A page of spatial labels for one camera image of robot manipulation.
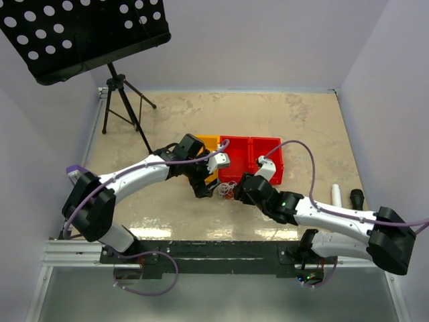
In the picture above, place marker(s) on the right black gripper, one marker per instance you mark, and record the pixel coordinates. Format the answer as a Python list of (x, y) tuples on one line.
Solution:
[(238, 193)]

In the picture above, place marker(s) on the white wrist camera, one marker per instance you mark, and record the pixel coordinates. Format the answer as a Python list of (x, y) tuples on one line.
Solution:
[(217, 162), (266, 168)]

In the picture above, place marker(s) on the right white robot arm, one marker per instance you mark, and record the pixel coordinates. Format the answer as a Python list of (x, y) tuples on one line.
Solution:
[(380, 237)]

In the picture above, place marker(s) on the yellow plastic bin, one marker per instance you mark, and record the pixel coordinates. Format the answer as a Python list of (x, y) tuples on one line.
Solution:
[(211, 143)]

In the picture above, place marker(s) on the black plastic cylinder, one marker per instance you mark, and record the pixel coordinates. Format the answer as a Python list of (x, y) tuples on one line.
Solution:
[(357, 199)]

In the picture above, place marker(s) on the red middle plastic bin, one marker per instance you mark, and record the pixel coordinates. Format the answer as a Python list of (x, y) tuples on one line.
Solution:
[(239, 153)]

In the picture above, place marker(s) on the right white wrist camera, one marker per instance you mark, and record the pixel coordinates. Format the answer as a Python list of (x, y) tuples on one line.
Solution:
[(266, 168)]

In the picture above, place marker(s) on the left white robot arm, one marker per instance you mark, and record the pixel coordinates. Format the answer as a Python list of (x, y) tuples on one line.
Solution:
[(91, 205)]

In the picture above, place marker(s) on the aluminium frame rail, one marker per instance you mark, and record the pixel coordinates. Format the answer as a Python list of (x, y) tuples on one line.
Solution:
[(80, 253)]

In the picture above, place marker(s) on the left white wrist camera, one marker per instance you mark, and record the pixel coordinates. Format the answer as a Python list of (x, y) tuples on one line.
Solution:
[(217, 162)]

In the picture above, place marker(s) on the black perforated music stand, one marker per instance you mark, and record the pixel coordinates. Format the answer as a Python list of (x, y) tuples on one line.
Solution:
[(61, 39)]

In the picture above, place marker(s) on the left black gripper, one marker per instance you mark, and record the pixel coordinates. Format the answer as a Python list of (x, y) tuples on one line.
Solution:
[(200, 188)]

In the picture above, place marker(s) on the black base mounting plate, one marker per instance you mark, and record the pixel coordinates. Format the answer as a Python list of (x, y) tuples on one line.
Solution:
[(279, 258)]

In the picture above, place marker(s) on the white plastic cylinder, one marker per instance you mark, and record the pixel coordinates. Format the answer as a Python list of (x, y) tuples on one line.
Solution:
[(336, 196)]

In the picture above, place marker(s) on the purple tool holder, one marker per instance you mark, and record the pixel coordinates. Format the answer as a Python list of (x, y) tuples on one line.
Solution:
[(74, 172)]

